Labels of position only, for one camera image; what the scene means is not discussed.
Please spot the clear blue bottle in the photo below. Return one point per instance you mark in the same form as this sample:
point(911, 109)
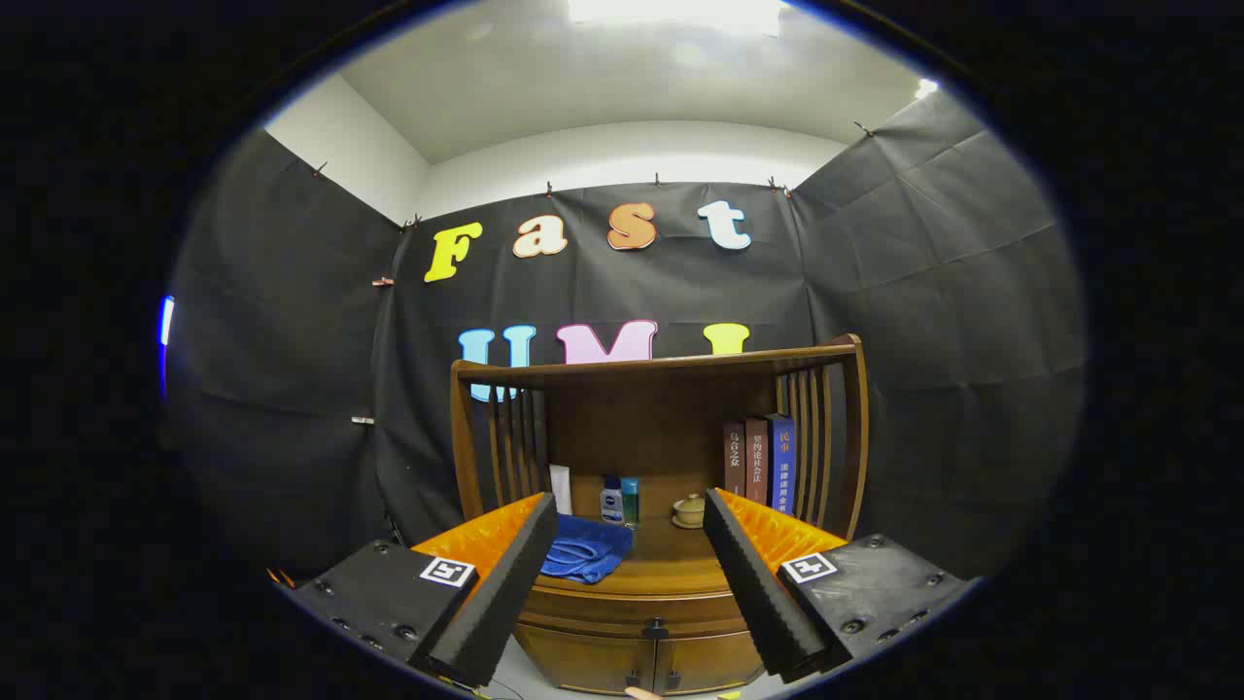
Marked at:
point(631, 501)

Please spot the white bottle with blue cap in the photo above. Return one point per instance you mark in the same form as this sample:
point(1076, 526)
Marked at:
point(611, 506)

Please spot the beige lidded tea cup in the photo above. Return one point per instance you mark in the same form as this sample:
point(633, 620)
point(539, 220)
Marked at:
point(689, 510)

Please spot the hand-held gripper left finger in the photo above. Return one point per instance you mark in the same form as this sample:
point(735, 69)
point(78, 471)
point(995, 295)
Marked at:
point(505, 583)

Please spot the wooden cabinet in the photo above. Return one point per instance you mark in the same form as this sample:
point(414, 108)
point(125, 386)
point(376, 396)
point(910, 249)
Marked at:
point(651, 418)

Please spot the ceiling light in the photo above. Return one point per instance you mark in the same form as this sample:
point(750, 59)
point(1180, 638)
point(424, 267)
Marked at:
point(675, 14)

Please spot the white tube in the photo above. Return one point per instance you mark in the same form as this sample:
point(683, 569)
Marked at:
point(560, 489)

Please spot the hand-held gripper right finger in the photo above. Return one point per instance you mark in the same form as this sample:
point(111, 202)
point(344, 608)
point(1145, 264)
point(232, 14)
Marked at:
point(753, 583)

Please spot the wooden cabinet door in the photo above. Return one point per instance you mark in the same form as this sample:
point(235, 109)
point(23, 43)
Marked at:
point(583, 661)
point(705, 663)

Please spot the blue book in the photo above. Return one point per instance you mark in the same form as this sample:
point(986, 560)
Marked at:
point(782, 462)

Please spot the reddish brown book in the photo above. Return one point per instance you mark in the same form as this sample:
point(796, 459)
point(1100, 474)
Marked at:
point(757, 457)

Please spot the folded blue towel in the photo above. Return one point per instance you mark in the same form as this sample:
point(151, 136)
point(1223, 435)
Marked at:
point(583, 552)

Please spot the wooden countertop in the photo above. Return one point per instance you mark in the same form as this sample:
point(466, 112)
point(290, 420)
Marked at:
point(671, 559)

